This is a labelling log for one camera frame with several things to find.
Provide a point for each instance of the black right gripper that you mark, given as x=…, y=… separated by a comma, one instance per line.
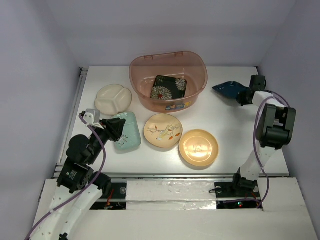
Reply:
x=242, y=99

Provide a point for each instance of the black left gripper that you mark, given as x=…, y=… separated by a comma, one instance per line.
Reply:
x=115, y=131

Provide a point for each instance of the dark blue leaf-shaped dish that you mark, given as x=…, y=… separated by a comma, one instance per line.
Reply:
x=230, y=89

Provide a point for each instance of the beige bird-painted plate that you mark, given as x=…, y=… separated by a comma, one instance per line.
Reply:
x=163, y=130

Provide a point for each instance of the black floral square plate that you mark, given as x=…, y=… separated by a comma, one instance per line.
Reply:
x=168, y=88

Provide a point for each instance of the orange round bear plate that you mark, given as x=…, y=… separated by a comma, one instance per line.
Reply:
x=199, y=148

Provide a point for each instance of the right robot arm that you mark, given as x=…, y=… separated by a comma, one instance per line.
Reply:
x=273, y=129

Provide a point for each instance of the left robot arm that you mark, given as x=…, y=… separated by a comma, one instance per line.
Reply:
x=78, y=186

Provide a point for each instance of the blue yellow bin label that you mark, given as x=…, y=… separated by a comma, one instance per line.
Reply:
x=179, y=106

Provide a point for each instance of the pink translucent plastic bin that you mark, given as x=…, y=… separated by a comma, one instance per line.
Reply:
x=184, y=64

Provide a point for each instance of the light teal divided tray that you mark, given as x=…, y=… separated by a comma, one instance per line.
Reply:
x=131, y=137

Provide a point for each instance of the cream three-section plate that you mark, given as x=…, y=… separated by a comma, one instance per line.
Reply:
x=113, y=99

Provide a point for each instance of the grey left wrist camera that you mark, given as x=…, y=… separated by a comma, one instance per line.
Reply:
x=92, y=117

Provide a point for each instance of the aluminium frame rail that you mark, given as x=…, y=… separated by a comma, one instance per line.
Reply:
x=71, y=122

